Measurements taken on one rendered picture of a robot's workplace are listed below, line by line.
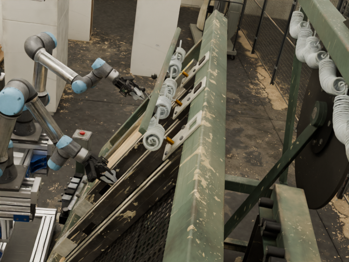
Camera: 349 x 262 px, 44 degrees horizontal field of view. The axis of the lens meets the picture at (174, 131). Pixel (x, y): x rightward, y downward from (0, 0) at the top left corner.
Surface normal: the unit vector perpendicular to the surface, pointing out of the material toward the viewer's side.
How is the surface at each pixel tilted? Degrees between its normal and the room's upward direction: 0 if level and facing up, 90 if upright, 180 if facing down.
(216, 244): 31
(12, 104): 83
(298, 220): 0
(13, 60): 90
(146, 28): 90
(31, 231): 0
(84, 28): 90
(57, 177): 0
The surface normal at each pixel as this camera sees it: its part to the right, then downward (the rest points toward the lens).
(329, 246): 0.15, -0.85
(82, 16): 0.06, 0.51
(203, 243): 0.63, -0.64
